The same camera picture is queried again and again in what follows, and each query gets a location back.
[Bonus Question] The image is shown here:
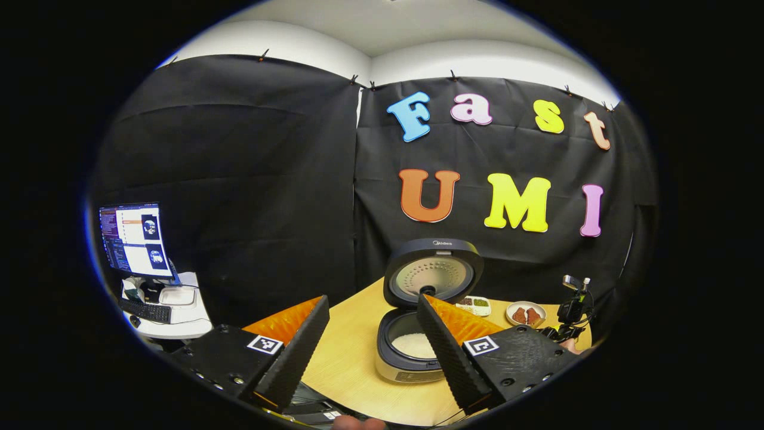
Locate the white uncooked rice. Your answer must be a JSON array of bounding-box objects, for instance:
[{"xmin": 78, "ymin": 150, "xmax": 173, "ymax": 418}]
[{"xmin": 391, "ymin": 333, "xmax": 437, "ymax": 360}]

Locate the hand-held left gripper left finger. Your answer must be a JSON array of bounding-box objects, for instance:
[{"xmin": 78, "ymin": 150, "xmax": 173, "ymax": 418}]
[{"xmin": 167, "ymin": 294, "xmax": 331, "ymax": 413}]

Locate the black and silver rice cooker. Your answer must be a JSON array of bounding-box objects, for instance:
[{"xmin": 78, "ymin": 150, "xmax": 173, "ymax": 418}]
[{"xmin": 375, "ymin": 238, "xmax": 485, "ymax": 384}]

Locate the black backdrop cloth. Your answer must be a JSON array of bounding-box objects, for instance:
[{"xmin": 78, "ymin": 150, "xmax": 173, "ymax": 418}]
[{"xmin": 90, "ymin": 55, "xmax": 660, "ymax": 347}]

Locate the white round plate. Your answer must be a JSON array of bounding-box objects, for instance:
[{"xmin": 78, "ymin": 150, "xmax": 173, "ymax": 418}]
[{"xmin": 506, "ymin": 300, "xmax": 547, "ymax": 328}]

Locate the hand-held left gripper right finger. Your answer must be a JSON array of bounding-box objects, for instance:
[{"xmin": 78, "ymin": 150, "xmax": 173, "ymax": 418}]
[{"xmin": 416, "ymin": 294, "xmax": 581, "ymax": 416}]

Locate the computer monitor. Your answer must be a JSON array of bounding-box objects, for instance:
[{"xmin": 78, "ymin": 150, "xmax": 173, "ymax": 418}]
[{"xmin": 98, "ymin": 202, "xmax": 177, "ymax": 281}]

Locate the black keyboard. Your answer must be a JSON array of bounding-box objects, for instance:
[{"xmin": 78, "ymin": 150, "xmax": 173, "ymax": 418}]
[{"xmin": 118, "ymin": 297, "xmax": 173, "ymax": 324}]

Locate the white tray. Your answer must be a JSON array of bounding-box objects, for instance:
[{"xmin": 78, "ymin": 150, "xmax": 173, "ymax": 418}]
[{"xmin": 158, "ymin": 287, "xmax": 197, "ymax": 306}]

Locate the white divided condiment dish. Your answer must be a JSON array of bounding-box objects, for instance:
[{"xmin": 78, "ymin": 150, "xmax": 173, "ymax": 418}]
[{"xmin": 455, "ymin": 296, "xmax": 492, "ymax": 317}]

